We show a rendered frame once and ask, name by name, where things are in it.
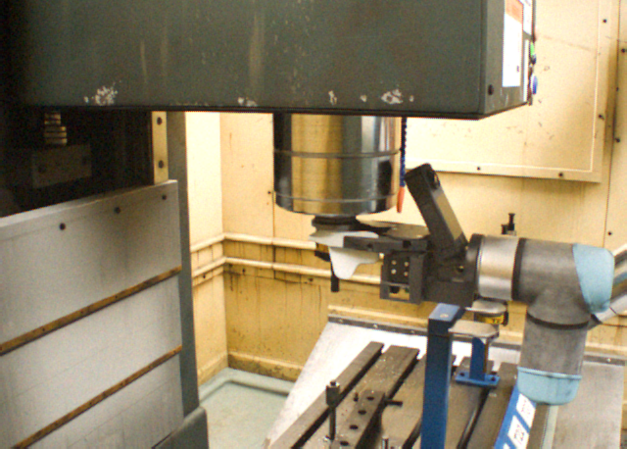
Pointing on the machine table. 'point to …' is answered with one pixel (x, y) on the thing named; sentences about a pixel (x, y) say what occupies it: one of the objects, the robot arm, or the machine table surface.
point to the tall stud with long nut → (332, 406)
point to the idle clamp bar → (361, 421)
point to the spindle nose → (335, 164)
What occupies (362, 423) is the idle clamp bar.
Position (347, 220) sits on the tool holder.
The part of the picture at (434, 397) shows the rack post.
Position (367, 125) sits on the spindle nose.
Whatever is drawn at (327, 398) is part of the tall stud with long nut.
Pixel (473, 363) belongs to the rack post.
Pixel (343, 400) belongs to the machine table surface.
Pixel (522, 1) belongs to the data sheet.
